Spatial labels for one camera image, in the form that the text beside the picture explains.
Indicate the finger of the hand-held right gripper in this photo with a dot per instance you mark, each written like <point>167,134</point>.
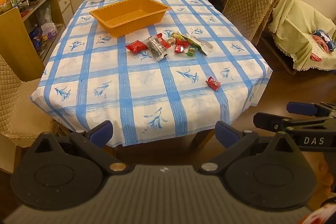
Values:
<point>267,120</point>
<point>302,108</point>

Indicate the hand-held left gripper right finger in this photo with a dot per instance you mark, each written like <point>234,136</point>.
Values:
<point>225,134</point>

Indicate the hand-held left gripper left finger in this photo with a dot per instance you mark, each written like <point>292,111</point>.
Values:
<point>101,132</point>

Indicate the small green candy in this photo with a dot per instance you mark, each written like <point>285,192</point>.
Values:
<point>191,52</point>

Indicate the large dark red snack packet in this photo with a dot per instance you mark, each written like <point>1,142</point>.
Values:
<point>136,47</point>

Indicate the long green silver snack packet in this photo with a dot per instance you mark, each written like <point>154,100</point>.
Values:
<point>200,45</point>

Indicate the clear packet of dark seeds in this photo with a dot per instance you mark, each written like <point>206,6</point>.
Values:
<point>156,50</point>

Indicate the small tan candy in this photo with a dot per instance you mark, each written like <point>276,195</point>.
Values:
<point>171,41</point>

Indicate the yellow-green candy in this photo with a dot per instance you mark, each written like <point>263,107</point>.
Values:
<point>177,35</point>

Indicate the orange plastic tray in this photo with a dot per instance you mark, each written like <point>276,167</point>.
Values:
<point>126,16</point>

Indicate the person's right forearm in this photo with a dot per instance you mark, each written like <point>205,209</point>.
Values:
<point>319,216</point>

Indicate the person's right hand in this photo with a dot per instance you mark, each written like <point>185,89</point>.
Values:
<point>325,174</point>

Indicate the blue checked tablecloth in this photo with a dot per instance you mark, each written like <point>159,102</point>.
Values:
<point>105,77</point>

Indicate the patterned blue cushion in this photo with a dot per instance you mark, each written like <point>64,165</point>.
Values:
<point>324,39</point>

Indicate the chair with quilted cover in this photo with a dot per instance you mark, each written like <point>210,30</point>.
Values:
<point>249,6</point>
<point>21,108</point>

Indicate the armchair with pale cover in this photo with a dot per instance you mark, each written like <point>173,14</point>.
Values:
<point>296,24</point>

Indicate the white purple plastic bag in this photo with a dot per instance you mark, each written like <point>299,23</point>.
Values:
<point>49,31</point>

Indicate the wooden shelf cabinet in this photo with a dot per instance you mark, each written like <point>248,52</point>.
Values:
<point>59,6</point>

